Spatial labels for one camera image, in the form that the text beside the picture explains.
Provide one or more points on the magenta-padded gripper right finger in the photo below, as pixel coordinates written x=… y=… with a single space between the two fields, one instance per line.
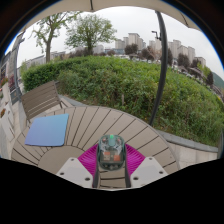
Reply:
x=148 y=171

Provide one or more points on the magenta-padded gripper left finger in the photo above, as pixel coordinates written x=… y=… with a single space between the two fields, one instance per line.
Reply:
x=75 y=171

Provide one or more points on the transparent computer mouse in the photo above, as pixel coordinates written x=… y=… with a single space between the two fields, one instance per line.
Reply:
x=111 y=151

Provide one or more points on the blue mouse pad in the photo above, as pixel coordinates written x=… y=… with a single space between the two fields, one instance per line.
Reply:
x=48 y=130

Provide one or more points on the grey slatted outdoor chair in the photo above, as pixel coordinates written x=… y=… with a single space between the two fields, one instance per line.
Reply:
x=40 y=98

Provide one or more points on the green hedge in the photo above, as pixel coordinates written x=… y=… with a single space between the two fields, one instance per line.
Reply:
x=110 y=80

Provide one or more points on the group of apartment buildings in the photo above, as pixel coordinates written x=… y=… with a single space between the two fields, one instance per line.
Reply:
x=133 y=39

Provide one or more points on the thin-trunked tree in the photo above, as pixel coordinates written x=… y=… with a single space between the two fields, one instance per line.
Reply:
x=49 y=36

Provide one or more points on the round leafy tree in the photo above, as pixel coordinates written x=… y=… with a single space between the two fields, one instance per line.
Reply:
x=89 y=31

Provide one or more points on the beige patio umbrella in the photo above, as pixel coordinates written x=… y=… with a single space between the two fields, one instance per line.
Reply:
x=133 y=3

